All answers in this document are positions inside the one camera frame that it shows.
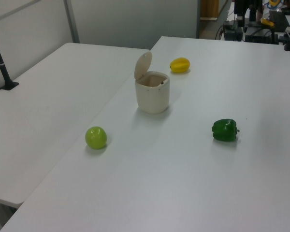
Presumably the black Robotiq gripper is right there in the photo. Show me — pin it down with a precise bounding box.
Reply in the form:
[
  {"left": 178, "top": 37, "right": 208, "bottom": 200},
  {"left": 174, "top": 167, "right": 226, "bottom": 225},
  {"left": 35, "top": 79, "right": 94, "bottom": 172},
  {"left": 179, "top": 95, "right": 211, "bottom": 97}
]
[{"left": 233, "top": 0, "right": 247, "bottom": 27}]

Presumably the cream plastic garbage bin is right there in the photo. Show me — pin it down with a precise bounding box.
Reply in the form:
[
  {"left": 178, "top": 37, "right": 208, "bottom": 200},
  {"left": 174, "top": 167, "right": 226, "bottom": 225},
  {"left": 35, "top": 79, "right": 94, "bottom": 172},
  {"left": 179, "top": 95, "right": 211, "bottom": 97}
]
[{"left": 134, "top": 50, "right": 171, "bottom": 115}]

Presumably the black equipment box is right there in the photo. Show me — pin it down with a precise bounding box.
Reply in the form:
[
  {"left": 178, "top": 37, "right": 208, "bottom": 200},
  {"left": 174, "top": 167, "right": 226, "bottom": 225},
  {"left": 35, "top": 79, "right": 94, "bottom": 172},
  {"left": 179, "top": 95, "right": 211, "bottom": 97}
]
[{"left": 223, "top": 20, "right": 245, "bottom": 42}]

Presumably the yellow tool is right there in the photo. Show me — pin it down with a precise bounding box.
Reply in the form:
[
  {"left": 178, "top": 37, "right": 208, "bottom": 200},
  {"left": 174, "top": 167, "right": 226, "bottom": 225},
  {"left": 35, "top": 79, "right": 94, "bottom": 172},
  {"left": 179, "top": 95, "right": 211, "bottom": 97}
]
[{"left": 260, "top": 17, "right": 276, "bottom": 28}]

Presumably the wooden cabinet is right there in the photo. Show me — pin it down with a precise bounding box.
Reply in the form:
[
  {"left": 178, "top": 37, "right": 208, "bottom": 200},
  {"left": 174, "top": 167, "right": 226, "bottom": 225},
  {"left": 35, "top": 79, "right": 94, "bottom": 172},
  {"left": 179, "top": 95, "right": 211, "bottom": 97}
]
[{"left": 200, "top": 0, "right": 219, "bottom": 20}]

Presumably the yellow starfruit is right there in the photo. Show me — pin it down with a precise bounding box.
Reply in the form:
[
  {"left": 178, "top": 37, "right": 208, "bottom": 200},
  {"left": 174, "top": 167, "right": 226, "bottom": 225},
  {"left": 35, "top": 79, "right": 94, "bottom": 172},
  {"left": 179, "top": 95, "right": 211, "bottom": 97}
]
[{"left": 170, "top": 57, "right": 191, "bottom": 74}]

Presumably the dark green bell pepper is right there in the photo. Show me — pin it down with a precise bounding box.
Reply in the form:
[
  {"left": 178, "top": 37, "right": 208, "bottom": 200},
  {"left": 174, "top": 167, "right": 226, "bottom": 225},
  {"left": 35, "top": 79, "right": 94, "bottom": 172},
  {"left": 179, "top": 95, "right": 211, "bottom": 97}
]
[{"left": 211, "top": 118, "right": 241, "bottom": 143}]

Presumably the light green apple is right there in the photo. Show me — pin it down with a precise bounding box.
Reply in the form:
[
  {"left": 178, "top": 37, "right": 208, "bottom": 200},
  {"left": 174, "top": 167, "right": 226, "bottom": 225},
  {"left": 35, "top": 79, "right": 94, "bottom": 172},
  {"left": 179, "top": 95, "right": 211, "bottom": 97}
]
[{"left": 85, "top": 126, "right": 108, "bottom": 150}]

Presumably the grey partition post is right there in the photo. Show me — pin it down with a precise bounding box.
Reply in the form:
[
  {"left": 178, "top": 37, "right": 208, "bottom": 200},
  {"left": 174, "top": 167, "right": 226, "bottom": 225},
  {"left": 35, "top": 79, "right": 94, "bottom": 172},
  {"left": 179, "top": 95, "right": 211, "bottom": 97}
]
[{"left": 63, "top": 0, "right": 81, "bottom": 44}]

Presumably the black camera stand pole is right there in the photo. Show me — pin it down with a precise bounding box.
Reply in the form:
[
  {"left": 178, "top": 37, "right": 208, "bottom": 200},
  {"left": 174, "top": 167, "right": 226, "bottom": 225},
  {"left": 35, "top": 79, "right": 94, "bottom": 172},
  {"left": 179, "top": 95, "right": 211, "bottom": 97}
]
[{"left": 0, "top": 24, "right": 20, "bottom": 91}]

